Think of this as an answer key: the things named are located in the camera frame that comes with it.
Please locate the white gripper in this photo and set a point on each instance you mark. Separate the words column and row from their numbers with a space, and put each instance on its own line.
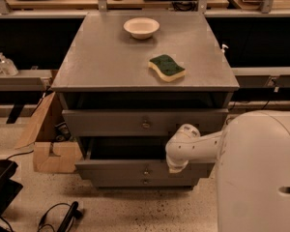
column 176, row 156

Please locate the grey drawer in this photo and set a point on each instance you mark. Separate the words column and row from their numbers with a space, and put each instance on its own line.
column 111, row 159
column 129, row 183
column 141, row 122

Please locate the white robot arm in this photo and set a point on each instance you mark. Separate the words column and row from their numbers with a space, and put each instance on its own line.
column 252, row 156

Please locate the grey bottom drawer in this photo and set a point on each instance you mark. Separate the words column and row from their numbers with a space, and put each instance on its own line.
column 129, row 183

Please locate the grey top drawer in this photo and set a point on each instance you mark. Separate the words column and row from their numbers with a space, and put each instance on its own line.
column 141, row 122

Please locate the grey drawer cabinet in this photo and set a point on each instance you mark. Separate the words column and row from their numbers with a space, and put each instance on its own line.
column 106, row 68

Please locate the green yellow sponge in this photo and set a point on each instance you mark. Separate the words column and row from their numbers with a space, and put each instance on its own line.
column 166, row 68

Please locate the cardboard box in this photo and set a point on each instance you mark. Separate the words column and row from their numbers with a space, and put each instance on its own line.
column 50, row 155

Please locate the small white pump bottle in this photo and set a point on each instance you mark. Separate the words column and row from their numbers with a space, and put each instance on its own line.
column 224, row 47

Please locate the white bowl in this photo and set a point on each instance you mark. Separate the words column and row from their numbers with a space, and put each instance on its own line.
column 141, row 28

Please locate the black tray stack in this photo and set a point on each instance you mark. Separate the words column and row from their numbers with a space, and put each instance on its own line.
column 9, row 189

